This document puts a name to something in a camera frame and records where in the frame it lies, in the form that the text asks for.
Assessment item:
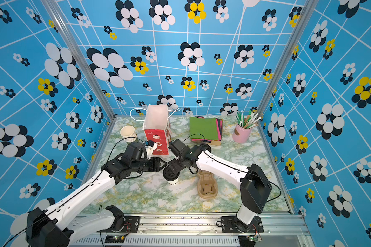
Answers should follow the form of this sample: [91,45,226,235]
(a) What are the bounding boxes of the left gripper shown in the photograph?
[132,156,169,173]

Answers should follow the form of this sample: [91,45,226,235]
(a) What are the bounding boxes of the white paper cup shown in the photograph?
[168,178,178,185]

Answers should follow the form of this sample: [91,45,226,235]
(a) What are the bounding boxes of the red white paper bag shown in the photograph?
[143,104,171,156]

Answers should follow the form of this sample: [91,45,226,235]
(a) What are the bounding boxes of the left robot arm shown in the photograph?
[10,141,167,247]

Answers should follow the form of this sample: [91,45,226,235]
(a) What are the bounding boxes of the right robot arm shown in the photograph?
[168,139,275,233]

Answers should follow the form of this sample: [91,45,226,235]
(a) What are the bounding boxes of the black cup lid stack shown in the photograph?
[201,144,212,152]

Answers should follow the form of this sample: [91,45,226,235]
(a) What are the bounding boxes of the brown pulp cup carrier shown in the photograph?
[197,170,218,199]

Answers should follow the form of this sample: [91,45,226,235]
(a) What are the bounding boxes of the colourful napkin stack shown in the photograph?
[190,117,223,146]

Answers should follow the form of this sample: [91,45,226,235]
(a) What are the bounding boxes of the green paper cup stack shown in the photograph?
[120,125,138,143]

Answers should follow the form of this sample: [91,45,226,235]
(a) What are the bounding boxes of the pink straw holder cup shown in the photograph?
[232,124,252,144]

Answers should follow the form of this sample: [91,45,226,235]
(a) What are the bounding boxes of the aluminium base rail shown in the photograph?
[72,212,314,247]

